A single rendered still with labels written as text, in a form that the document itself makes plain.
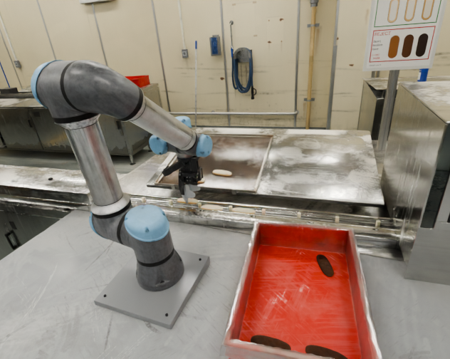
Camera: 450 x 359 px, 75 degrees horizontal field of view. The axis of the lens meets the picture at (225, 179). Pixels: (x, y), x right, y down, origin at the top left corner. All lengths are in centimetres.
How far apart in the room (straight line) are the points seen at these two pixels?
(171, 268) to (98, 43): 533
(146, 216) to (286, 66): 410
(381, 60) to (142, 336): 165
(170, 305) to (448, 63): 460
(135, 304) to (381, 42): 163
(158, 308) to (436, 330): 72
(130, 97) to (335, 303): 76
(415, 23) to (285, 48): 304
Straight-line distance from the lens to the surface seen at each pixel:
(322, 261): 104
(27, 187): 172
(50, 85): 79
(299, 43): 471
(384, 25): 183
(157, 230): 84
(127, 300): 98
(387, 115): 193
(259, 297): 93
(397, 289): 104
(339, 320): 91
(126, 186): 166
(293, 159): 149
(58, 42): 656
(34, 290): 119
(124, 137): 401
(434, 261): 104
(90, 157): 85
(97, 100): 72
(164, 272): 93
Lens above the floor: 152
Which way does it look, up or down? 27 degrees down
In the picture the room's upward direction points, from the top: 5 degrees counter-clockwise
